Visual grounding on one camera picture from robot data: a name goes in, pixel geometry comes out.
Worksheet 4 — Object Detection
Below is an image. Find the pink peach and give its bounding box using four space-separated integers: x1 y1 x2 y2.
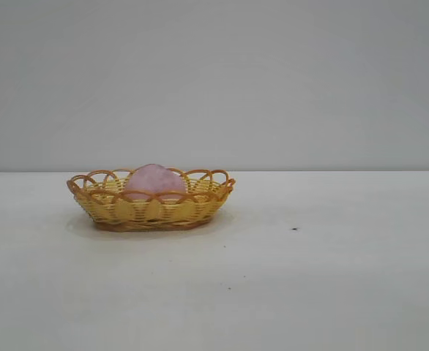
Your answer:
125 162 187 204

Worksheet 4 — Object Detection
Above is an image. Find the yellow woven wicker basket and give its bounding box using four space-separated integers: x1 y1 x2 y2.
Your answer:
66 167 236 233

